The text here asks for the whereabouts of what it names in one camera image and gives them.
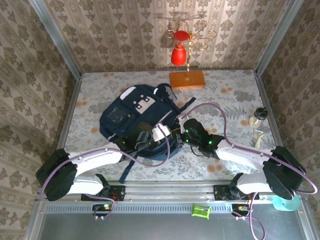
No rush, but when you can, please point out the navy blue backpack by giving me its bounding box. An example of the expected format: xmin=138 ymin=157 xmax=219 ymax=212
xmin=99 ymin=83 xmax=197 ymax=185

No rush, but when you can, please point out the small glass bottle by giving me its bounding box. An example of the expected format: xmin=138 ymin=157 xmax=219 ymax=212
xmin=249 ymin=107 xmax=268 ymax=127

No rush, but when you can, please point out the green packet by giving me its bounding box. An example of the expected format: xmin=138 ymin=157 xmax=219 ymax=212
xmin=191 ymin=203 xmax=212 ymax=221

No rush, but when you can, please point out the red hanging cup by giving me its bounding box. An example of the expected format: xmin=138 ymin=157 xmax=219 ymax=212
xmin=170 ymin=47 xmax=187 ymax=67
xmin=173 ymin=30 xmax=190 ymax=42

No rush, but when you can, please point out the left connector board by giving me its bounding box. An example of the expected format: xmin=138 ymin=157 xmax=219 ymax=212
xmin=92 ymin=203 xmax=118 ymax=221

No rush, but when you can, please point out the connector board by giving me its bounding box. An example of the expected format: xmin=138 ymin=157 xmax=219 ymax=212
xmin=92 ymin=203 xmax=118 ymax=221
xmin=231 ymin=203 xmax=254 ymax=221

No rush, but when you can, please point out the right connector board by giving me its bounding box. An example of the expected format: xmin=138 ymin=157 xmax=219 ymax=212
xmin=231 ymin=203 xmax=254 ymax=221

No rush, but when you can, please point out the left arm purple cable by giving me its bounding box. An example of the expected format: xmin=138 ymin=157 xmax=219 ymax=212
xmin=41 ymin=134 xmax=171 ymax=221

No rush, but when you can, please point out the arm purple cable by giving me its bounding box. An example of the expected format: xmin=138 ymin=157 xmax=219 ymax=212
xmin=41 ymin=134 xmax=171 ymax=221
xmin=181 ymin=102 xmax=318 ymax=240

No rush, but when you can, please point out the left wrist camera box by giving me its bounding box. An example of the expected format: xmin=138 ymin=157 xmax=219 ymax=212
xmin=151 ymin=123 xmax=171 ymax=144

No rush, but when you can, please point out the thin black wire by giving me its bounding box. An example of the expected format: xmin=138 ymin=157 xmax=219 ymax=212
xmin=189 ymin=144 xmax=206 ymax=157

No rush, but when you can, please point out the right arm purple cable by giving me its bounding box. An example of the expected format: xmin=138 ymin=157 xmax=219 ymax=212
xmin=181 ymin=102 xmax=318 ymax=240

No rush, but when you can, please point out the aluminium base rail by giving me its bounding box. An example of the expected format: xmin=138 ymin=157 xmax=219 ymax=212
xmin=37 ymin=180 xmax=306 ymax=202

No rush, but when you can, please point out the golden wire stand wooden base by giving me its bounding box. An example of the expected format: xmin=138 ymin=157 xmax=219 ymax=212
xmin=164 ymin=19 xmax=218 ymax=90

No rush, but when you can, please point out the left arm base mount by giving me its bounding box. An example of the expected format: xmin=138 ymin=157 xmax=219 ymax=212
xmin=80 ymin=184 xmax=126 ymax=202

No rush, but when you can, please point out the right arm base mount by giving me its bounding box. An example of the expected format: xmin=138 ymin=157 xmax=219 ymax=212
xmin=213 ymin=184 xmax=260 ymax=201

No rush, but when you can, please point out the perforated metal cable tray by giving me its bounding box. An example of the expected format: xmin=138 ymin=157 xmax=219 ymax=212
xmin=39 ymin=201 xmax=307 ymax=215

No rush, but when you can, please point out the right table side rail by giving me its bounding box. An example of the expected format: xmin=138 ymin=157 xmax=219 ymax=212
xmin=254 ymin=71 xmax=296 ymax=182

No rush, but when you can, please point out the table side rail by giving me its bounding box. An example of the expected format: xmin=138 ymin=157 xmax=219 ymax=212
xmin=47 ymin=74 xmax=83 ymax=183
xmin=254 ymin=71 xmax=296 ymax=182

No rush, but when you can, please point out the left table side rail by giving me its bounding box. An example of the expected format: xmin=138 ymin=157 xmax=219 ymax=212
xmin=47 ymin=74 xmax=83 ymax=183

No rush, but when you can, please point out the right metal frame post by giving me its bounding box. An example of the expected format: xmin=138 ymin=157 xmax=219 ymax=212
xmin=254 ymin=0 xmax=305 ymax=76

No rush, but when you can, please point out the metal frame post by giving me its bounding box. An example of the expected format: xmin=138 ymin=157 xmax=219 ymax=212
xmin=254 ymin=0 xmax=305 ymax=76
xmin=28 ymin=0 xmax=83 ymax=79

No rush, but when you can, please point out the left metal frame post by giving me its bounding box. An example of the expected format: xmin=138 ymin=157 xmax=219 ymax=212
xmin=28 ymin=0 xmax=83 ymax=79

